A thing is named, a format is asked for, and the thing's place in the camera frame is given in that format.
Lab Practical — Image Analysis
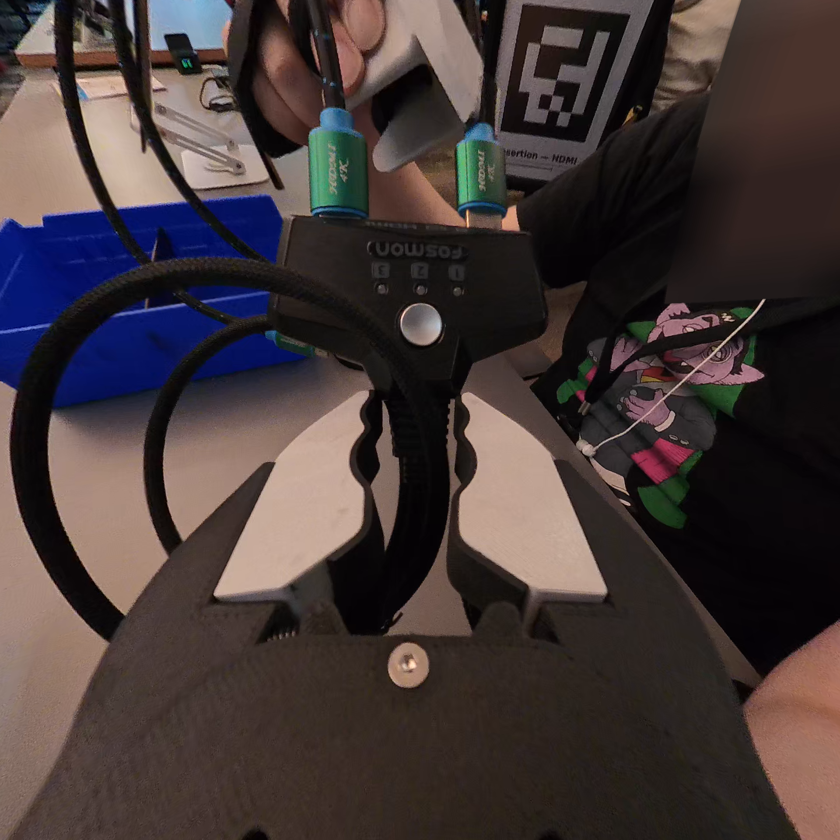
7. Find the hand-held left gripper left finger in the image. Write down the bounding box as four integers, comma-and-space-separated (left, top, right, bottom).
212, 389, 388, 606

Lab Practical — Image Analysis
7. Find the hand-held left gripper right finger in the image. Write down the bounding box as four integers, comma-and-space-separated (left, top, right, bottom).
448, 390, 609, 606

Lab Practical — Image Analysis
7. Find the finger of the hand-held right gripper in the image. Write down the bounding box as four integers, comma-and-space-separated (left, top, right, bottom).
344, 0, 484, 173

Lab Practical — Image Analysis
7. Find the thick black switch cable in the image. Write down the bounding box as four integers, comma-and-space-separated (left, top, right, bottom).
10, 258, 455, 643

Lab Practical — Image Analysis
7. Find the black push-button HDMI switch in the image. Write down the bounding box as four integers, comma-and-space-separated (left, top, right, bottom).
266, 214, 550, 395

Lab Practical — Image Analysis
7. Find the blue divided plastic bin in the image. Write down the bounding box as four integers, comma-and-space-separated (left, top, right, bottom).
0, 195, 312, 409

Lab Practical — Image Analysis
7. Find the person's right forearm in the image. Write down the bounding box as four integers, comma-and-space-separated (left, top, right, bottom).
367, 147, 522, 232

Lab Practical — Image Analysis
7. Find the person's left forearm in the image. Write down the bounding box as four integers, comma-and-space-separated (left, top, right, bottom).
742, 629, 840, 840

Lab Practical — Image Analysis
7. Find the person's right hand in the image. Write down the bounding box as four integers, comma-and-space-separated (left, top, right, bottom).
257, 0, 396, 160

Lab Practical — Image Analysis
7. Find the small black timer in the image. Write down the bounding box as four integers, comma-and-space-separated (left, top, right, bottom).
164, 33, 201, 74

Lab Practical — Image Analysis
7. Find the white stand base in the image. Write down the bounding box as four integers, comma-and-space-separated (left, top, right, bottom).
131, 101, 273, 193

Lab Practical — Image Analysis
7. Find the white paper sheet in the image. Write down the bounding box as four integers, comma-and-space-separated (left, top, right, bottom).
75, 75, 165, 99

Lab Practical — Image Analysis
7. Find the printed tag sign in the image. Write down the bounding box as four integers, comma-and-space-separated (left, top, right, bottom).
482, 0, 676, 193

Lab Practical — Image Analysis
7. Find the dark bin divider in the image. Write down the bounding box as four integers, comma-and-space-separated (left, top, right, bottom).
146, 227, 177, 309

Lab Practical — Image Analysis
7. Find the black printed t-shirt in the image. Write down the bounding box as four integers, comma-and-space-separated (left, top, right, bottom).
518, 92, 840, 680

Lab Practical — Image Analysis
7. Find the white cord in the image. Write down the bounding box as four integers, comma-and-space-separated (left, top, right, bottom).
577, 298, 767, 457

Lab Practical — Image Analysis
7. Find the black lanyard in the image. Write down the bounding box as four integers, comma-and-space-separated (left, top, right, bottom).
581, 295, 840, 417

